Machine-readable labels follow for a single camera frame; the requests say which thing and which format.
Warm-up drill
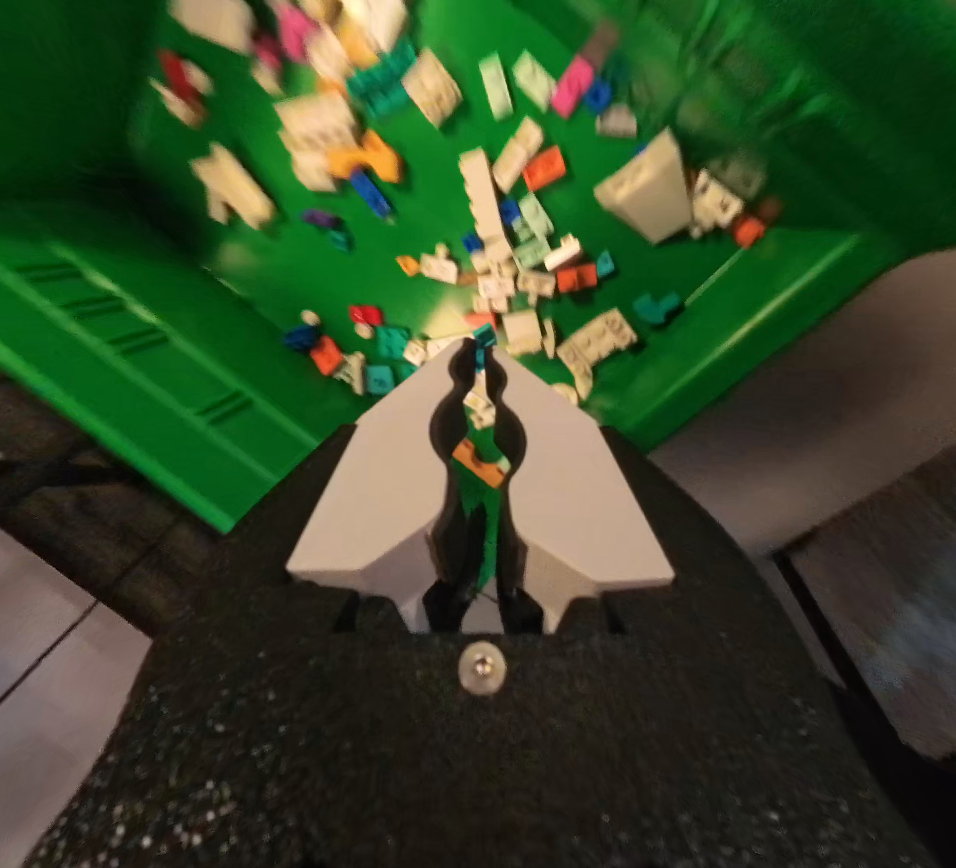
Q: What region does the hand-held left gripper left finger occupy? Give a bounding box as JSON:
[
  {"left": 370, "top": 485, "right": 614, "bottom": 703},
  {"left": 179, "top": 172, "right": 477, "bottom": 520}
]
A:
[{"left": 285, "top": 338, "right": 478, "bottom": 634}]

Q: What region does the green plastic bin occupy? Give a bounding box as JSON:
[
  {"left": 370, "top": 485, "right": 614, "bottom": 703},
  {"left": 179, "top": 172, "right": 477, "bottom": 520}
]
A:
[{"left": 0, "top": 0, "right": 956, "bottom": 534}]

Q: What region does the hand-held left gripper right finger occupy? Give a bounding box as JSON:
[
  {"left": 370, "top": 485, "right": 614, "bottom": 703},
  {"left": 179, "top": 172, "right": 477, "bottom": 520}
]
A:
[{"left": 489, "top": 347, "right": 677, "bottom": 634}]

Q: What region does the pile of toy bricks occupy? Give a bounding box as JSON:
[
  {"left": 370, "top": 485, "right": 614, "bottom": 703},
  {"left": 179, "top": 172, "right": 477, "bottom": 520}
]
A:
[{"left": 145, "top": 0, "right": 785, "bottom": 492}]

